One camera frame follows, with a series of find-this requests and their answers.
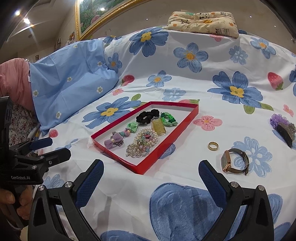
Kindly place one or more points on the floral printed bed sheet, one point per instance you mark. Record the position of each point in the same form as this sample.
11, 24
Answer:
208, 81

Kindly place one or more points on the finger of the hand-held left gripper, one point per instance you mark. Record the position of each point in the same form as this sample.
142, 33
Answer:
41, 143
57, 154

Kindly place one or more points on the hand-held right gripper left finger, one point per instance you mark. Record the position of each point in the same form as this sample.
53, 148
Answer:
90, 185

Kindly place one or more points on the red shallow tray box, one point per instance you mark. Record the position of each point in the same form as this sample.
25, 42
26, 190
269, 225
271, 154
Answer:
180, 111

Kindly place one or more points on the ceiling spotlight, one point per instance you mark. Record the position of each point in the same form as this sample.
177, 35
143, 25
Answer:
17, 12
27, 21

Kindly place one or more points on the rose gold wristwatch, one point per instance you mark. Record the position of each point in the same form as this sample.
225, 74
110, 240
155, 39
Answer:
225, 161

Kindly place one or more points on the purple bow hair clip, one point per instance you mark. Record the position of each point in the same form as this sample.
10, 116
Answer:
113, 140

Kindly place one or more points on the rhinestone hair clip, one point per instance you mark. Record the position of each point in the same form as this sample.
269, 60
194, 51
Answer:
134, 150

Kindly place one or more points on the cream panda print cushion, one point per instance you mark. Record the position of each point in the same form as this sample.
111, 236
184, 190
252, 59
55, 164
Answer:
203, 23

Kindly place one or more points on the small floral patterned cloth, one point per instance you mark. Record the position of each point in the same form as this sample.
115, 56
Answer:
23, 125

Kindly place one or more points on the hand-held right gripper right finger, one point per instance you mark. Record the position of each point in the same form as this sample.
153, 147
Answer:
212, 183

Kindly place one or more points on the pink pillow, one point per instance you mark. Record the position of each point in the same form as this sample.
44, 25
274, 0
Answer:
13, 78

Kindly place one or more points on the black fabric scrunchie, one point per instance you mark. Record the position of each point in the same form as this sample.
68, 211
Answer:
143, 118

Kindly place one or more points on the purple flower hair claw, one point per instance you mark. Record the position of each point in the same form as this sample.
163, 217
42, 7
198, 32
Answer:
285, 132

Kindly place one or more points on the amber translucent hair clip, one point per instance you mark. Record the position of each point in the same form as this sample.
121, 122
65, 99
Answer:
159, 127

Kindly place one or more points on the blue flower print pillow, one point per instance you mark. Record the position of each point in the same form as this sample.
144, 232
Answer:
69, 81

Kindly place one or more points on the gold framed painting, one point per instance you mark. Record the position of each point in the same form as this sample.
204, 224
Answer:
92, 11

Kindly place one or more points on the person's left hand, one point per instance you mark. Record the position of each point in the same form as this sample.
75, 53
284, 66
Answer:
26, 204

